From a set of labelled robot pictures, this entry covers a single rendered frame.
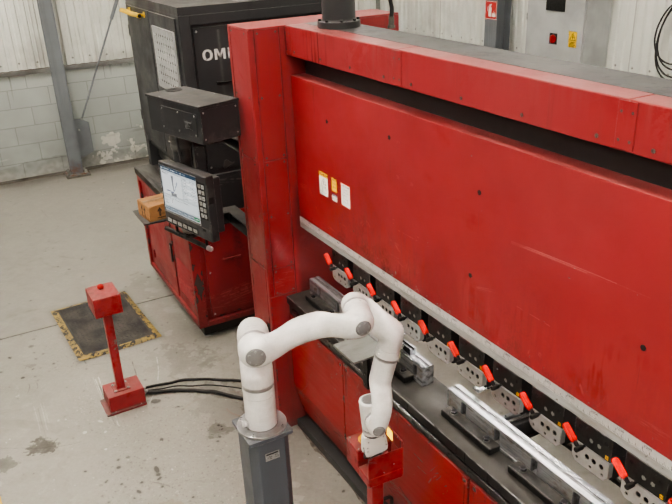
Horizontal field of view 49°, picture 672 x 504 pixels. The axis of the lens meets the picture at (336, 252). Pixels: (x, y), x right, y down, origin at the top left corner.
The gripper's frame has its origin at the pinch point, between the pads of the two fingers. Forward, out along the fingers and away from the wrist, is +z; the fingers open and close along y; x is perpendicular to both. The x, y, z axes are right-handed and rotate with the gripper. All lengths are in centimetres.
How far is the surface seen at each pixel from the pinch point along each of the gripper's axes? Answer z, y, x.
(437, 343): -39, -36, -7
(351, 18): -156, -56, -98
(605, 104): -150, -50, 65
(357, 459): -0.4, 6.3, -4.8
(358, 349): -25, -16, -42
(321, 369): 15, -15, -91
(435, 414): -11.1, -28.6, 0.3
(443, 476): 9.4, -22.9, 13.2
